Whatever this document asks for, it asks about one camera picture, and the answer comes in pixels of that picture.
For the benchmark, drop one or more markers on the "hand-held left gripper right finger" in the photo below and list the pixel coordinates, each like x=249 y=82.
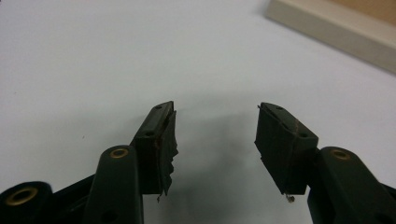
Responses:
x=286 y=146

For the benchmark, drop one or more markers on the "wooden picture frame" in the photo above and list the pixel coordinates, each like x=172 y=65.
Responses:
x=342 y=28

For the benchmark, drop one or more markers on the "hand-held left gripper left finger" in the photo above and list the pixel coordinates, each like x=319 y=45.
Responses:
x=155 y=146

